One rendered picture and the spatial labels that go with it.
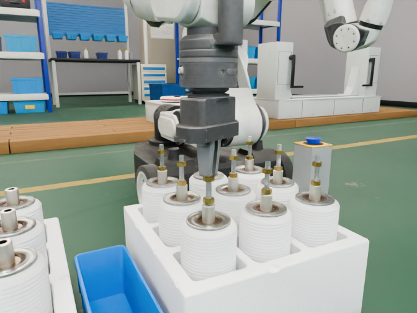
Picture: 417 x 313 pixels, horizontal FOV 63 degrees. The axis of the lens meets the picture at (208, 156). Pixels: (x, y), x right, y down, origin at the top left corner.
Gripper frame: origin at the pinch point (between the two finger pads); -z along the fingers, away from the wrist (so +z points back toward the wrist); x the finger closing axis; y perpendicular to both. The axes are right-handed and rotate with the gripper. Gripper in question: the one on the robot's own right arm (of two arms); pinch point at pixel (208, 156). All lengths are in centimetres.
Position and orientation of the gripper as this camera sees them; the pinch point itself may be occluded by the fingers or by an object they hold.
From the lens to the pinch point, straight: 54.4
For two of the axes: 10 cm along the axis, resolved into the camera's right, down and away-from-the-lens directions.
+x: 6.3, -1.8, 7.5
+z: 0.0, -9.7, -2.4
